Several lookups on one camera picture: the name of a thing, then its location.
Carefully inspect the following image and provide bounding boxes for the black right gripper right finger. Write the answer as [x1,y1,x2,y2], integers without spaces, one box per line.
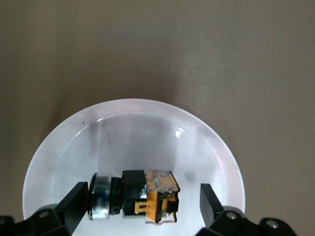
[196,183,305,236]

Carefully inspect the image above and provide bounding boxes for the pink round plate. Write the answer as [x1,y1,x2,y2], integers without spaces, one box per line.
[22,98,247,236]

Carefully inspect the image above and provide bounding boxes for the orange black push-button switch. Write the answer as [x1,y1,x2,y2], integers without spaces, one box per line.
[88,169,181,225]

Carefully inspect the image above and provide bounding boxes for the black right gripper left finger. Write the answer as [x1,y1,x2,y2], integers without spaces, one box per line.
[0,181,89,236]

